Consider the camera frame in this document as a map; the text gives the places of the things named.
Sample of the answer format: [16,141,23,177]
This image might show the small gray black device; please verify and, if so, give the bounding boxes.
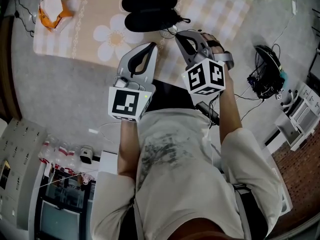
[79,145,94,164]

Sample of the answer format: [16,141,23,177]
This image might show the gray drawer cabinet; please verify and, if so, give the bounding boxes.
[0,118,48,230]

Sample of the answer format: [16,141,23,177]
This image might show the black device with tangled cables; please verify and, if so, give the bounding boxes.
[246,44,286,100]

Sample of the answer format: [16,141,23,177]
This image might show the black cable with adapter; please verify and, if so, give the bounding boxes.
[11,0,38,39]

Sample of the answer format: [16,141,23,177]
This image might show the brown wooden step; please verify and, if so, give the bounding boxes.
[0,16,23,121]

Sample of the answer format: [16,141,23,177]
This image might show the person's head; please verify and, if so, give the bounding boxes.
[167,217,226,240]

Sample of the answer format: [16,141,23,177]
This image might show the person's white t-shirt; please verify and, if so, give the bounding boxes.
[89,107,285,240]

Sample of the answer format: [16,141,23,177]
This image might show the gray shoulder strap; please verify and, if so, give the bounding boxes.
[232,183,252,240]
[131,200,145,240]

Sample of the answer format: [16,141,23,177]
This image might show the beige checked flower tablecloth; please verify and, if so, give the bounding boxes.
[33,0,251,90]

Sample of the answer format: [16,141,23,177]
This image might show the person's black trousers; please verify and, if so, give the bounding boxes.
[147,78,198,112]

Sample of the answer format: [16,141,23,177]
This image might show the person's right forearm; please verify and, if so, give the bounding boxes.
[218,66,243,145]

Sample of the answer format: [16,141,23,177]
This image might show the orange and white packet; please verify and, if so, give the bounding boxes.
[38,0,75,32]

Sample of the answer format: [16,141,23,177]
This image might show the black glasses case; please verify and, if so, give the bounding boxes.
[121,0,192,34]

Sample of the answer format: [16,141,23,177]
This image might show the person's right hand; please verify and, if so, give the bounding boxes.
[200,32,225,55]

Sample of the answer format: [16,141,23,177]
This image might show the black battery pack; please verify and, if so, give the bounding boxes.
[194,101,221,126]

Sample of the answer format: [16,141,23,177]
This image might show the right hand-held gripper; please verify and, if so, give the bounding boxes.
[174,30,236,96]

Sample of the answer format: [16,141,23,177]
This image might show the white storage rack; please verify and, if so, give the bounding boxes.
[273,82,320,152]

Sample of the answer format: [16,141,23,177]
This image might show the person's left forearm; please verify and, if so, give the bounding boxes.
[117,120,141,177]

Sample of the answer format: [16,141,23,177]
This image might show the white cable loop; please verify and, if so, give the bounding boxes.
[98,122,122,145]

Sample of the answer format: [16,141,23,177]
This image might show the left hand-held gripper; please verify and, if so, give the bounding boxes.
[107,41,159,123]

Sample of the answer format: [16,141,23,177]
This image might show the pack of clear red-label bottles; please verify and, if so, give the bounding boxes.
[38,133,78,175]

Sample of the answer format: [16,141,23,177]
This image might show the white cardboard box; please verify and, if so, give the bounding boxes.
[98,150,120,175]

